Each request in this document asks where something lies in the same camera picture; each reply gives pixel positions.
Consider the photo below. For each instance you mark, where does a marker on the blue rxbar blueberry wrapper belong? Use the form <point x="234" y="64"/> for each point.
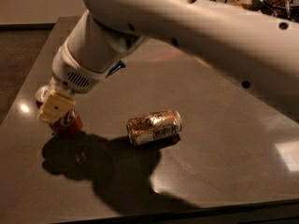
<point x="116" y="67"/>

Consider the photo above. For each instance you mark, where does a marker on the red coke can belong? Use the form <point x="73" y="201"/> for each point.
<point x="70" y="124"/>

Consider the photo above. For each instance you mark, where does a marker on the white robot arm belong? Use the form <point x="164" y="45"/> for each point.
<point x="241" y="44"/>

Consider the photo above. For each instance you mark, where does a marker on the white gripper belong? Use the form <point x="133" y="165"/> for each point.
<point x="71" y="74"/>

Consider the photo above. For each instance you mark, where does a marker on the gold soda can lying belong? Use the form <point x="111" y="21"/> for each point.
<point x="154" y="126"/>

